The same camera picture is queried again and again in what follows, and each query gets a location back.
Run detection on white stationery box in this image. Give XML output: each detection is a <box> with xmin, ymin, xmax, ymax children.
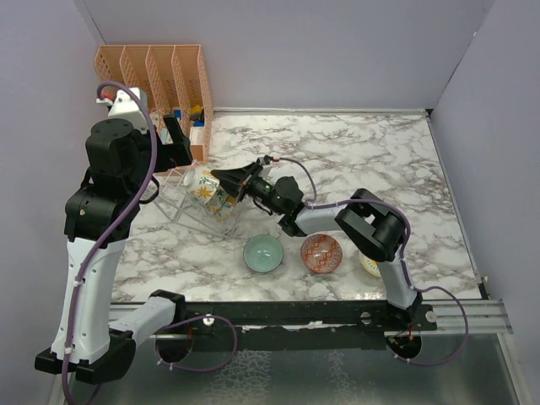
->
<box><xmin>190</xmin><ymin>127</ymin><xmax>206</xmax><ymax>146</ymax></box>

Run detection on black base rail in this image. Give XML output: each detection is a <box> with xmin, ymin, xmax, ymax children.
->
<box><xmin>156</xmin><ymin>300</ymin><xmax>437</xmax><ymax>352</ymax></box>

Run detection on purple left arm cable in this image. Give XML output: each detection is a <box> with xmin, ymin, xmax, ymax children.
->
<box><xmin>61</xmin><ymin>81</ymin><xmax>159</xmax><ymax>405</ymax></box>

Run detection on white wire dish rack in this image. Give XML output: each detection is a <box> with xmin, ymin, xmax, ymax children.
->
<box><xmin>153</xmin><ymin>160</ymin><xmax>244</xmax><ymax>239</ymax></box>

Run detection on light teal ceramic bowl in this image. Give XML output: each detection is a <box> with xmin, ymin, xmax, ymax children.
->
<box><xmin>243</xmin><ymin>235</ymin><xmax>284</xmax><ymax>273</ymax></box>

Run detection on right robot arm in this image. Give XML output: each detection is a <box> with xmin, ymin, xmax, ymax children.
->
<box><xmin>212</xmin><ymin>156</ymin><xmax>422</xmax><ymax>330</ymax></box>

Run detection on white orange flower small bowl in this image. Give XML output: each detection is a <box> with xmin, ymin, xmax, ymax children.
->
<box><xmin>183</xmin><ymin>165</ymin><xmax>219</xmax><ymax>196</ymax></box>

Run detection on yellow sun pattern bowl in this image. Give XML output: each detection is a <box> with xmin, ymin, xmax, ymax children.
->
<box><xmin>359</xmin><ymin>251</ymin><xmax>381</xmax><ymax>278</ymax></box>

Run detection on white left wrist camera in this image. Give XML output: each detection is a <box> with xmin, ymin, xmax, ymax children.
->
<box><xmin>96</xmin><ymin>89</ymin><xmax>149</xmax><ymax>133</ymax></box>

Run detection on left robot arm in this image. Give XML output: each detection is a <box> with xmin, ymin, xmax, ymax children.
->
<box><xmin>35</xmin><ymin>115</ymin><xmax>192</xmax><ymax>385</ymax></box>

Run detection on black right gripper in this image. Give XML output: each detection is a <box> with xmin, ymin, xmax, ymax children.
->
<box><xmin>210</xmin><ymin>164</ymin><xmax>284</xmax><ymax>217</ymax></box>

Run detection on yellow grey eraser block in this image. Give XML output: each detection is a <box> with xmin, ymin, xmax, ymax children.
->
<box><xmin>190</xmin><ymin>105</ymin><xmax>204</xmax><ymax>122</ymax></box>

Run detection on white bowl orange flower green leaves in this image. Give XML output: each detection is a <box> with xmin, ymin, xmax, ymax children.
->
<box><xmin>188</xmin><ymin>185</ymin><xmax>225</xmax><ymax>213</ymax></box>

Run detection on red patterned ceramic bowl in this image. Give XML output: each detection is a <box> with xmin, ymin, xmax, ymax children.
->
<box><xmin>300</xmin><ymin>234</ymin><xmax>343</xmax><ymax>274</ymax></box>

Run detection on peach plastic file organizer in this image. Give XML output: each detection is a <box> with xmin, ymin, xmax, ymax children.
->
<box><xmin>94</xmin><ymin>45</ymin><xmax>213</xmax><ymax>162</ymax></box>

